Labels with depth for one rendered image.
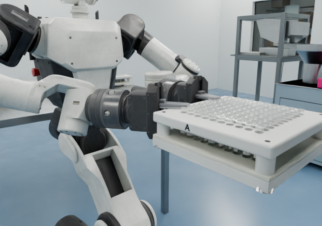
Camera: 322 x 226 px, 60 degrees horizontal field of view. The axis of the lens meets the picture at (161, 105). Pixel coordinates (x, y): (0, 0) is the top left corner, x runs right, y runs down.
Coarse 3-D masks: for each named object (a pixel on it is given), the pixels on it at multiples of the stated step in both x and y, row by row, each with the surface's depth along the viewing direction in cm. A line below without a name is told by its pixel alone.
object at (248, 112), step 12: (204, 108) 53; (216, 108) 55; (228, 108) 54; (240, 108) 54; (252, 108) 54; (264, 108) 54; (276, 108) 54; (288, 108) 54; (252, 120) 46; (264, 120) 47
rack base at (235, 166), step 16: (160, 144) 54; (176, 144) 51; (192, 144) 50; (304, 144) 51; (320, 144) 51; (192, 160) 49; (208, 160) 46; (224, 160) 44; (240, 160) 44; (288, 160) 44; (304, 160) 47; (240, 176) 42; (256, 176) 40; (272, 176) 39; (288, 176) 43
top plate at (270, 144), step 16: (224, 96) 69; (160, 112) 54; (176, 112) 54; (176, 128) 50; (192, 128) 47; (208, 128) 45; (224, 128) 45; (240, 128) 45; (288, 128) 45; (304, 128) 45; (320, 128) 49; (224, 144) 43; (240, 144) 41; (256, 144) 39; (272, 144) 38; (288, 144) 41
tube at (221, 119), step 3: (219, 117) 47; (222, 117) 48; (225, 117) 47; (219, 120) 47; (222, 120) 47; (222, 123) 47; (219, 144) 48; (222, 144) 48; (219, 147) 49; (222, 147) 49
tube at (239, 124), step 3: (237, 120) 46; (240, 120) 46; (237, 123) 45; (240, 123) 45; (243, 123) 45; (237, 126) 45; (240, 126) 45; (234, 150) 46; (237, 150) 46; (240, 150) 46; (234, 153) 46; (237, 153) 46; (240, 153) 46
